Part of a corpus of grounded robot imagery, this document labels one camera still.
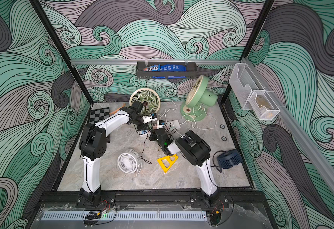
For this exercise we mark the white ventilation grille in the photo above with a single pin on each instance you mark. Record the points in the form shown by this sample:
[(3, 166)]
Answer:
[(128, 215)]

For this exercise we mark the yellow triangle frame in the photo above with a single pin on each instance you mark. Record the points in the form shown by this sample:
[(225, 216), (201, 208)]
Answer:
[(167, 162)]

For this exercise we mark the white small fan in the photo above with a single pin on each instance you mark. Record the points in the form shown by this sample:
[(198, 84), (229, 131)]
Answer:
[(130, 161)]

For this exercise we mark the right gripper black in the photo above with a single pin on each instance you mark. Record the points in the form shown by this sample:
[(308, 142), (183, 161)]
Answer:
[(154, 137)]

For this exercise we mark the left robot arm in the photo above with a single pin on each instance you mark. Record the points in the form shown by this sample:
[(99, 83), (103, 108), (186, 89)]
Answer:
[(93, 145)]

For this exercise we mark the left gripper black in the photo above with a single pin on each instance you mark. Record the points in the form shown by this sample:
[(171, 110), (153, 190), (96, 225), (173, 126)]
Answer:
[(145, 127)]

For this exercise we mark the black wall basket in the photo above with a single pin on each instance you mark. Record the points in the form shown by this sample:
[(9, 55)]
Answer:
[(191, 72)]

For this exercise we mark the blue snack packet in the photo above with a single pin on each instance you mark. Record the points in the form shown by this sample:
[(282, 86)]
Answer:
[(165, 68)]

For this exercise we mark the clear plastic bin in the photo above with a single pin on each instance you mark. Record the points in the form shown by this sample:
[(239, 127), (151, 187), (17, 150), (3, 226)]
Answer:
[(251, 94)]

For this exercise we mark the cream round desk fan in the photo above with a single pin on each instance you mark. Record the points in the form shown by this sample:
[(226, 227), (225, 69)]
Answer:
[(149, 100)]

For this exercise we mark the chessboard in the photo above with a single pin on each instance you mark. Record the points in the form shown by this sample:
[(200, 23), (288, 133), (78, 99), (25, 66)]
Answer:
[(98, 115)]

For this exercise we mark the white power strip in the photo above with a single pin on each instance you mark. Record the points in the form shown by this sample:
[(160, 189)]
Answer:
[(172, 127)]

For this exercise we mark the green desk fan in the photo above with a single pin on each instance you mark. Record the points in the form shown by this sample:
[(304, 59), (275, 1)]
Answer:
[(198, 98)]

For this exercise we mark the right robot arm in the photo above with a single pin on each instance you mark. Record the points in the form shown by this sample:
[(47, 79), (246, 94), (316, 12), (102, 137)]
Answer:
[(197, 152)]

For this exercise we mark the dark blue fan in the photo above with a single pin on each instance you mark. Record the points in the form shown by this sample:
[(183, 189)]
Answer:
[(229, 159)]

